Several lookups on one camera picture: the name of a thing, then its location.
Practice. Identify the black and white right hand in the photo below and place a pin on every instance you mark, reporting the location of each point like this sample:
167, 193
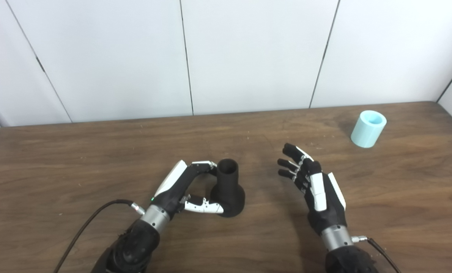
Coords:
330, 212

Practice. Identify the black and white left hand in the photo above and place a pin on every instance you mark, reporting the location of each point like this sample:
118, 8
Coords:
172, 193

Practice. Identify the black funnel-shaped nozzle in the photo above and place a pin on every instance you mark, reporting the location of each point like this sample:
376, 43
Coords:
227, 189

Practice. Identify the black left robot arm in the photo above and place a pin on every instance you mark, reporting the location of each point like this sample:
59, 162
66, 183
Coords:
134, 246

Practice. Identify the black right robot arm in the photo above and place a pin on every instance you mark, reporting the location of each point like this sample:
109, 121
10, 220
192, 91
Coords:
343, 258

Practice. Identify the black wall panel hinge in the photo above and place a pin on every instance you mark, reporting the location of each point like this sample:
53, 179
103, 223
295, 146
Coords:
40, 64

